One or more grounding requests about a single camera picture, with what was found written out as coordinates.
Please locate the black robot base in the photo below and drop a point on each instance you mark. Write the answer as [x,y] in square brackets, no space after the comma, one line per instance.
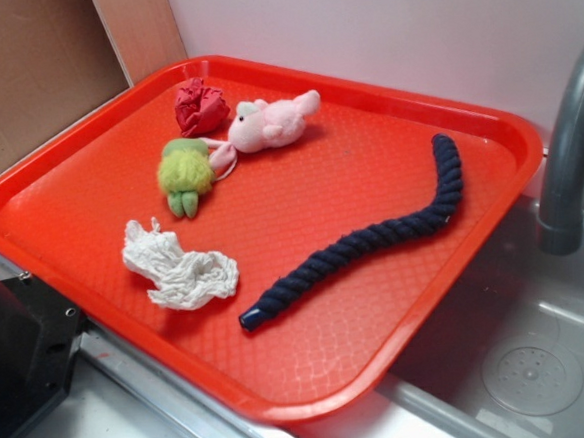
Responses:
[40,333]

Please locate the crumpled red paper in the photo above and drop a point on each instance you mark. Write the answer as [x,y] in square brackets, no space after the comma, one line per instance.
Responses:
[199,109]

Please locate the red plastic tray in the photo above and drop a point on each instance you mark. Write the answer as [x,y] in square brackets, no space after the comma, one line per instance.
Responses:
[365,156]

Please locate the pink plush toy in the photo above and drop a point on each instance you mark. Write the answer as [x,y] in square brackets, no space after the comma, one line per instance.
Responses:
[259,125]

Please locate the green yellow plush toy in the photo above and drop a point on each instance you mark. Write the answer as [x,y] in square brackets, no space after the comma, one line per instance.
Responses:
[184,174]

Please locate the crumpled white paper towel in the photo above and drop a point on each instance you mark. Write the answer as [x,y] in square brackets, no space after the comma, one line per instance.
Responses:
[182,280]

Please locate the grey toy sink basin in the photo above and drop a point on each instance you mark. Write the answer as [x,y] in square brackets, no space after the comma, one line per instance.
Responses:
[502,356]

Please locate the grey toy faucet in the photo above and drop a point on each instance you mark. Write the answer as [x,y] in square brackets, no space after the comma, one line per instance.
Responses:
[560,218]

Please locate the brown cardboard panel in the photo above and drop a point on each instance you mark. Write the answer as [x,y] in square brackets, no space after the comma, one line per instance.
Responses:
[62,59]

